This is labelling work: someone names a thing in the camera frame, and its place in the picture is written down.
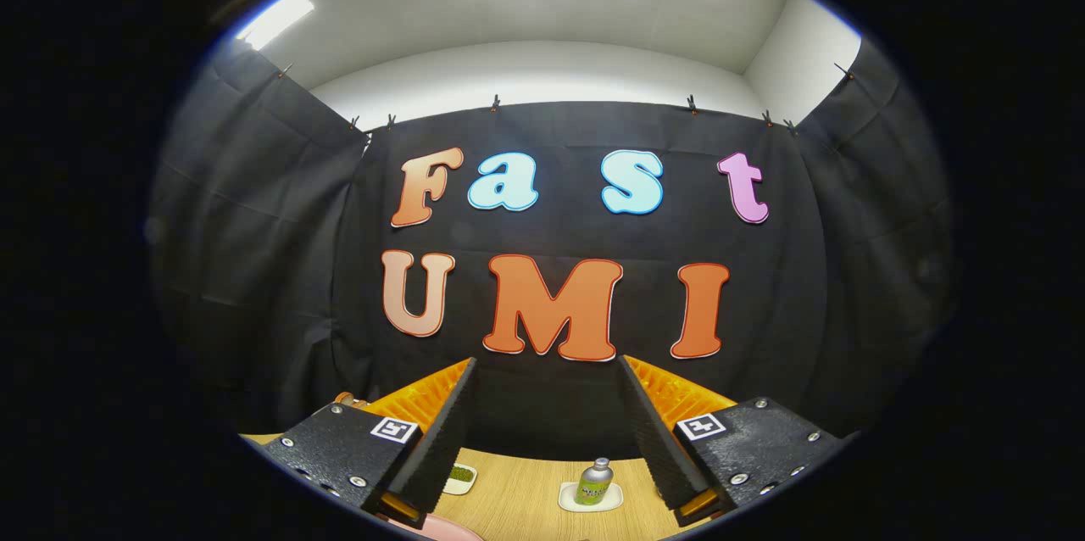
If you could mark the toasted bread slice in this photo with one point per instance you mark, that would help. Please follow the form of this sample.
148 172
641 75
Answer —
343 398

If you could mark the long ceiling light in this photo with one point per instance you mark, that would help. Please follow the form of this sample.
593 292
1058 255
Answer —
275 18

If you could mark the pink round plate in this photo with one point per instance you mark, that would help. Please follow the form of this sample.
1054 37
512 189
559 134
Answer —
436 529

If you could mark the silver bottle with green label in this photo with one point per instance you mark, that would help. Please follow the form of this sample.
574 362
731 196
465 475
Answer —
595 482

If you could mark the white square coaster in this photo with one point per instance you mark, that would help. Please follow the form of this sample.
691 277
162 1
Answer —
612 499

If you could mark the white divided snack dish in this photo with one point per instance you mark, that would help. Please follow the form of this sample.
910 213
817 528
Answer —
462 488

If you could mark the green beans pile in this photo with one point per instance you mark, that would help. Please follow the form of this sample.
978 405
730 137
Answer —
462 473

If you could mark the row of black cloth clips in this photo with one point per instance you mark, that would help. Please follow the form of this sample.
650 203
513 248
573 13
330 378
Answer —
496 103

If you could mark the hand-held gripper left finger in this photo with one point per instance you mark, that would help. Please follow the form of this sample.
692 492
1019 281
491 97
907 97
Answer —
441 439

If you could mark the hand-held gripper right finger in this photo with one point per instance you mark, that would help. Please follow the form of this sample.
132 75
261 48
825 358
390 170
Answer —
657 439

